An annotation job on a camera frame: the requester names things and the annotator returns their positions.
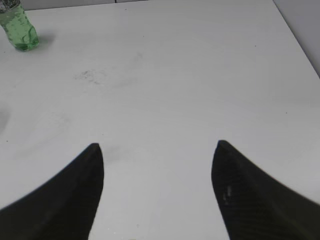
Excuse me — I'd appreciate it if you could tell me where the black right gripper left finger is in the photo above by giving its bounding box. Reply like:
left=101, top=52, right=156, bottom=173
left=0, top=143, right=104, bottom=240

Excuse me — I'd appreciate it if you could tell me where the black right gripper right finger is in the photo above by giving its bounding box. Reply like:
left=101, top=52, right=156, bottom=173
left=211, top=140, right=320, bottom=240

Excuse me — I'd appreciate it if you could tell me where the green soda bottle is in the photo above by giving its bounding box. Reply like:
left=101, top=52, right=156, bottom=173
left=0, top=0, right=39, bottom=52

